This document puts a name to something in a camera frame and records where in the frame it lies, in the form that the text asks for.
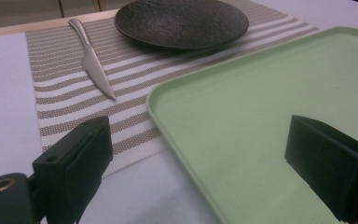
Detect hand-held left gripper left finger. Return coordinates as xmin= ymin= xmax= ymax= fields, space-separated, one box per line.
xmin=32 ymin=115 xmax=114 ymax=224

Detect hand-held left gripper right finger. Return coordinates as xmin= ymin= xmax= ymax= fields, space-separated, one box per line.
xmin=283 ymin=114 xmax=358 ymax=224

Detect striped woven placemat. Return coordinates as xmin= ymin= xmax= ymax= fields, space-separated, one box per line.
xmin=24 ymin=0 xmax=321 ymax=178

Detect light green plastic tray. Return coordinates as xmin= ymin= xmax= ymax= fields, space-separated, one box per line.
xmin=145 ymin=26 xmax=358 ymax=224

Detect silver table knife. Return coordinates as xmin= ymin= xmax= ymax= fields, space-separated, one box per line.
xmin=67 ymin=18 xmax=117 ymax=101

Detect black textured plate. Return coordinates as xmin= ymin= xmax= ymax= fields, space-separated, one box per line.
xmin=114 ymin=0 xmax=250 ymax=50

